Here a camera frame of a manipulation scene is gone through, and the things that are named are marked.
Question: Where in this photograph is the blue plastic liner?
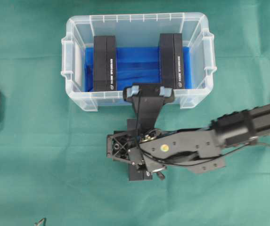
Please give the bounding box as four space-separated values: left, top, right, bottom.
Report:
84 47 192 92

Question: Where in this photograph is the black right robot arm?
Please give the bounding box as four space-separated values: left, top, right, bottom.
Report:
106 104 270 177

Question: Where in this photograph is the clear plastic storage case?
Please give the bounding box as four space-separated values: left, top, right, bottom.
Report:
61 12 217 112

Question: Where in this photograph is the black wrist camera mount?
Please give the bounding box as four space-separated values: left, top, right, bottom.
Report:
123 83 175 134

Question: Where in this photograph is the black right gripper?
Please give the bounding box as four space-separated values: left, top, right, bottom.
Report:
106 129 165 174

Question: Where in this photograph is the green table cloth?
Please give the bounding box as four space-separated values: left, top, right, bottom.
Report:
0 0 270 226

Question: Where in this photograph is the small metal tool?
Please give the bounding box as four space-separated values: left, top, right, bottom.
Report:
34 218 47 226

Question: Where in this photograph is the black realsense box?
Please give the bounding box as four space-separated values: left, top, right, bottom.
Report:
93 35 117 92
127 118 153 181
159 33 185 89

